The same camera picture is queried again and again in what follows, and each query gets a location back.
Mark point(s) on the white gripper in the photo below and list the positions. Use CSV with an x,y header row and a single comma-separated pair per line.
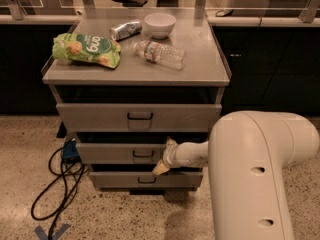
x,y
171,157

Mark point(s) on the grey drawer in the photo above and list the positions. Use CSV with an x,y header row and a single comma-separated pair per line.
x,y
100,153
175,179
85,117

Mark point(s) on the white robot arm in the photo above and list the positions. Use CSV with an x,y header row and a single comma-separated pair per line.
x,y
246,154

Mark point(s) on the grey bottom drawer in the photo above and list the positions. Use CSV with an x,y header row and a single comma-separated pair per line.
x,y
175,179

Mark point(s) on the grey metal drawer cabinet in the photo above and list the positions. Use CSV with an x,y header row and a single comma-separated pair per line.
x,y
136,81

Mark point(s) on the grey top drawer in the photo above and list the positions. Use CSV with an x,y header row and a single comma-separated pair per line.
x,y
85,117

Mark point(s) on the blue power adapter box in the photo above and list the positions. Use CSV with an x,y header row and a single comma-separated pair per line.
x,y
69,152

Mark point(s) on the clear plastic water bottle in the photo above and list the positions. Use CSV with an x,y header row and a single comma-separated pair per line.
x,y
162,54

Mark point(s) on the white ceramic bowl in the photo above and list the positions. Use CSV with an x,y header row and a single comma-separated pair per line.
x,y
160,25

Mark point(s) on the silver soda can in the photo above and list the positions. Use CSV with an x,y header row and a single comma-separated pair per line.
x,y
125,30

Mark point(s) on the green chip bag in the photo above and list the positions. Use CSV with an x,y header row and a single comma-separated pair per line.
x,y
87,48

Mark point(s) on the black office chair seat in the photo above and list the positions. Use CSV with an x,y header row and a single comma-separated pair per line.
x,y
132,3

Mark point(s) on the glass partition with rail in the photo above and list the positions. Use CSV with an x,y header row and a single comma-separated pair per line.
x,y
263,13

